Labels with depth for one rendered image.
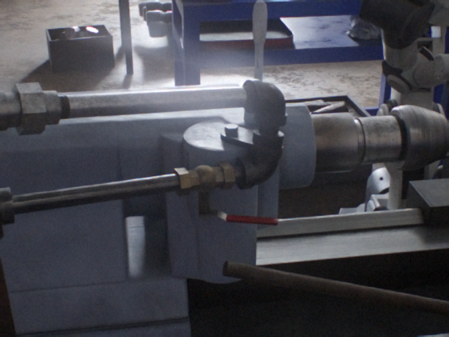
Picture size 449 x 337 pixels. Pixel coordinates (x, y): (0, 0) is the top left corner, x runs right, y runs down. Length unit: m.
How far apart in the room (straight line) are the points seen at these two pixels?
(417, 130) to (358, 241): 0.33
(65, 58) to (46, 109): 4.01
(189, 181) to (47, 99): 0.18
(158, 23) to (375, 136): 3.92
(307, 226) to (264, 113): 0.52
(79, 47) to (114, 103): 3.98
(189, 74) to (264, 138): 1.98
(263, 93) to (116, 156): 0.20
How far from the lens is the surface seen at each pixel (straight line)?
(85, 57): 4.65
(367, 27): 2.91
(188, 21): 2.65
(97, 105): 0.64
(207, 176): 0.72
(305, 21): 3.15
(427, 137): 0.94
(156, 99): 0.66
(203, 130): 0.79
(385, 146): 0.93
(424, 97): 2.23
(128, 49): 4.49
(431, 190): 1.31
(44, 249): 0.85
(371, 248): 1.20
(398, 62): 1.98
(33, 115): 0.62
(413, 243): 1.22
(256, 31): 0.84
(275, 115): 0.73
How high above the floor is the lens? 1.48
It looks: 27 degrees down
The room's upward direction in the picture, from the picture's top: straight up
